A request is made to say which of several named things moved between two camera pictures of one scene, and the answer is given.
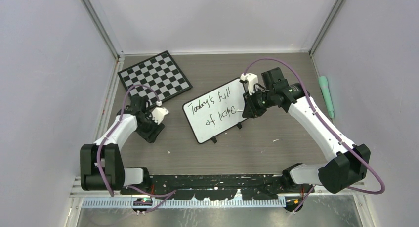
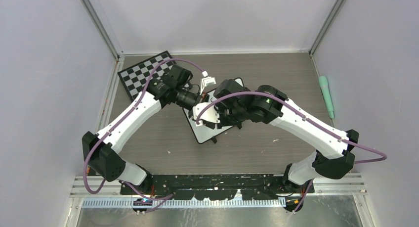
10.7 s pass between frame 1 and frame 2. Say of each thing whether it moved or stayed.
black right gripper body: moved
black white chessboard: stayed
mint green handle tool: stayed
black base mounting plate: stayed
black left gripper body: moved
